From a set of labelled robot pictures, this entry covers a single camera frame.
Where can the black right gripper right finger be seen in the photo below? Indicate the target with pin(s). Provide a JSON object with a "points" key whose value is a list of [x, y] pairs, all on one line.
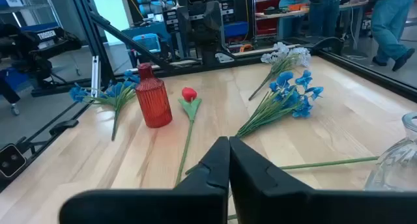
{"points": [[277, 204]]}

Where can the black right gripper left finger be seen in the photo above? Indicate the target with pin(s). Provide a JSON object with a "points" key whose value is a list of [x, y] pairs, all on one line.
{"points": [[195, 204]]}

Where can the peach artificial tulip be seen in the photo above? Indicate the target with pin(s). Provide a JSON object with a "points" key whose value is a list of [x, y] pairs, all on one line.
{"points": [[325, 163]]}

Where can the blue artificial flower bunch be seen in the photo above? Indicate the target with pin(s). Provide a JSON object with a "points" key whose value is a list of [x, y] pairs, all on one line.
{"points": [[117, 98], [286, 97]]}

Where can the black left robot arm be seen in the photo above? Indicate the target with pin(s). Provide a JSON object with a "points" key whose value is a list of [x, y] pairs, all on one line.
{"points": [[203, 32]]}

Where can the red ribbed glass vase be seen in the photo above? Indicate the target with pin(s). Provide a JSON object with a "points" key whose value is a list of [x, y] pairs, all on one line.
{"points": [[153, 100]]}

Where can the clear glass vase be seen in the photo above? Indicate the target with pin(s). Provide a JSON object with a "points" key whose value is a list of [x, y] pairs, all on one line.
{"points": [[397, 162]]}

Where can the white artificial flower bunch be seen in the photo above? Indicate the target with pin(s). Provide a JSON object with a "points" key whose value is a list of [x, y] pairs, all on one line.
{"points": [[283, 59]]}

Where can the silver aluminium bar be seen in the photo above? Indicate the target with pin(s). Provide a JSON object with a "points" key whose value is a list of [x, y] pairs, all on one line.
{"points": [[95, 75]]}

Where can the blue storage bin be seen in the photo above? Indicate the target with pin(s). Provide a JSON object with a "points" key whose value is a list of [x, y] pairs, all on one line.
{"points": [[236, 29]]}

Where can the person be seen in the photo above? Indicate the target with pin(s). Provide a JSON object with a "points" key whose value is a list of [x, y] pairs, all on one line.
{"points": [[324, 12], [290, 22], [389, 22]]}

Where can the background workbench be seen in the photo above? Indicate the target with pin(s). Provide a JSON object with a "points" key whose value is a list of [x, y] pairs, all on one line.
{"points": [[293, 13]]}

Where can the red tool cabinet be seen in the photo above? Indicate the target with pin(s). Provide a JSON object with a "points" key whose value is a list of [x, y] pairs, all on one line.
{"points": [[267, 12]]}

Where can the blue grey background robot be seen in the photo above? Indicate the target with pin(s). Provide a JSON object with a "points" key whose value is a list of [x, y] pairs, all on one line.
{"points": [[153, 2]]}

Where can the black aluminium table frame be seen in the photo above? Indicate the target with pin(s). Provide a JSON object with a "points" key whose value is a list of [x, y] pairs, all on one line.
{"points": [[365, 71]]}

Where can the black table-level camera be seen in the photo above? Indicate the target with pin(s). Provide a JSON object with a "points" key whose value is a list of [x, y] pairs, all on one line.
{"points": [[11, 160]]}

